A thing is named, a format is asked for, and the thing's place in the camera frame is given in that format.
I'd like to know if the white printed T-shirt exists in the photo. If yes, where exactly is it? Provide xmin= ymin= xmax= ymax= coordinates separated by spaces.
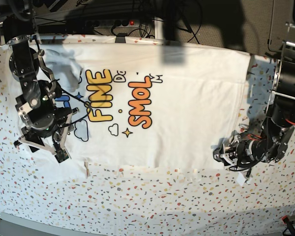
xmin=31 ymin=43 xmax=250 ymax=178

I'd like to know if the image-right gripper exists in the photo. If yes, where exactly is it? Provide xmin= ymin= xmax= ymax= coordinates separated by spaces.
xmin=213 ymin=134 xmax=263 ymax=187

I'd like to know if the white metal stand post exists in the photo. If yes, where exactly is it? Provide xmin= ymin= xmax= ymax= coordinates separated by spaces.
xmin=153 ymin=17 xmax=164 ymax=40

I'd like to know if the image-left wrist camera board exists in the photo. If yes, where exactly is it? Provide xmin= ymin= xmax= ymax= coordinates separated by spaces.
xmin=55 ymin=149 xmax=69 ymax=163

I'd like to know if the black table clamp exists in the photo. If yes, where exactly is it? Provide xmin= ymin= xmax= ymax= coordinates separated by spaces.
xmin=115 ymin=33 xmax=127 ymax=43

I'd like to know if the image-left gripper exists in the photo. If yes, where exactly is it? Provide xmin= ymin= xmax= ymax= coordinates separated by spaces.
xmin=14 ymin=98 xmax=79 ymax=156

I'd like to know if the red clamp bottom right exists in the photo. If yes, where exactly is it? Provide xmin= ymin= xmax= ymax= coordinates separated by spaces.
xmin=282 ymin=216 xmax=295 ymax=236

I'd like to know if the terrazzo patterned tablecloth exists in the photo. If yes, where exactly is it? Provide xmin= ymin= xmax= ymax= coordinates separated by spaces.
xmin=0 ymin=35 xmax=295 ymax=236

